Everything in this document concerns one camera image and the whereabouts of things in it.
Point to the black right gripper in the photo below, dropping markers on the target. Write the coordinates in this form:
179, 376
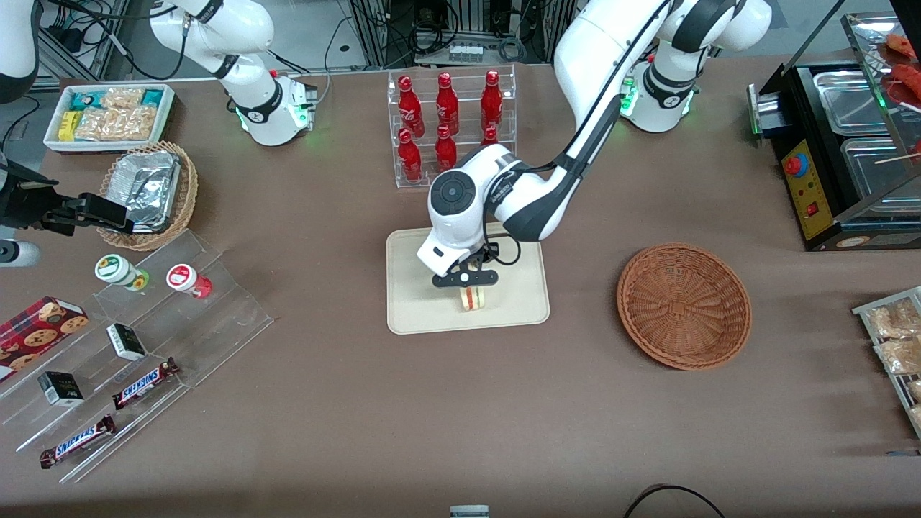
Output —
27, 203

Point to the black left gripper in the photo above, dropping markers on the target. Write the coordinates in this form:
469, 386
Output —
491, 249

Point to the triangular sandwich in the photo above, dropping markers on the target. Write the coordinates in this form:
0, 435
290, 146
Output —
473, 299

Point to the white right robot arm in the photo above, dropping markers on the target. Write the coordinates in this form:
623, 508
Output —
245, 43

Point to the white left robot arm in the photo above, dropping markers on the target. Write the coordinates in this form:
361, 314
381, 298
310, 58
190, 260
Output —
597, 57

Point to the beige rectangular tray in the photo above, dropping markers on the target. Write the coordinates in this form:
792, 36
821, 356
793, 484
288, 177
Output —
410, 302

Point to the light wicker basket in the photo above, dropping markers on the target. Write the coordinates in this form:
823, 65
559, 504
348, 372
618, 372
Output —
188, 187

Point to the round brown wicker basket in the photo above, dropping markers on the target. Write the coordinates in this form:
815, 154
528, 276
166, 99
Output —
683, 306

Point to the tray of wrapped snacks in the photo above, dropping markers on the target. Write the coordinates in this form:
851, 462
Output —
896, 392

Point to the silver foil container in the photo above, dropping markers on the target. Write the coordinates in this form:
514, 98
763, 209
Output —
147, 187

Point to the green lid cup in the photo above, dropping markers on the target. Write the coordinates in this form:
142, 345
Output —
115, 269

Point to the large clear cracker bag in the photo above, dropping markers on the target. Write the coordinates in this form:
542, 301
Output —
119, 124

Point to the yellow snack packet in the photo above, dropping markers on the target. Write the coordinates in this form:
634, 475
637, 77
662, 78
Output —
67, 126

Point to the red lid cup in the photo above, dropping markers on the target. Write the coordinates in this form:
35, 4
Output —
183, 278

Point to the teal snack packet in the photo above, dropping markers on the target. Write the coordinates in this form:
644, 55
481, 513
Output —
152, 97
85, 100

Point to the small clear cracker bag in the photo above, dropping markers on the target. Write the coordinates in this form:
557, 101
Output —
122, 97

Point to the white rectangular snack bin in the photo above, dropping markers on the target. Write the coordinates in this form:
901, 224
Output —
169, 108

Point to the small black box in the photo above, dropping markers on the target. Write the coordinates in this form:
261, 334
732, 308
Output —
126, 342
61, 388

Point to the red plaid cookie box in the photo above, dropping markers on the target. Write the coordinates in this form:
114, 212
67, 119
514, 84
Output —
36, 331

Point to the red cola bottle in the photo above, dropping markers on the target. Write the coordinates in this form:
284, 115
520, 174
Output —
410, 160
410, 108
490, 135
447, 104
491, 101
446, 150

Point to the clear acrylic stepped display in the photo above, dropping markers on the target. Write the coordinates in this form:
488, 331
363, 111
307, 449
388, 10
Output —
216, 316

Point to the snickers chocolate bar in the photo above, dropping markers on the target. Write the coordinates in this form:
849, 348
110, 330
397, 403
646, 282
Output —
144, 383
78, 441

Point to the clear acrylic bottle rack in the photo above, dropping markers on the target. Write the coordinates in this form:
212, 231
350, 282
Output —
464, 101

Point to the small grey device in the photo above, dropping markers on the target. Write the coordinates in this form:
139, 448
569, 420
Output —
469, 511

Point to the grey power strip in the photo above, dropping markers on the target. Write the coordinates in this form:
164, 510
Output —
466, 52

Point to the red emergency stop button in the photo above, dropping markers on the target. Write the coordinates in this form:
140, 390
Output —
794, 165

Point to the black food warmer machine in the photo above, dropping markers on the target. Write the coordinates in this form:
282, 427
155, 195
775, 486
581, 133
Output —
809, 194

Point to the steel warmer pan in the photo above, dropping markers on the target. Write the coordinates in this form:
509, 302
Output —
849, 101
874, 169

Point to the clear bag of pastries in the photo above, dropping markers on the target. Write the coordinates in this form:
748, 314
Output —
915, 390
899, 355
896, 319
917, 417

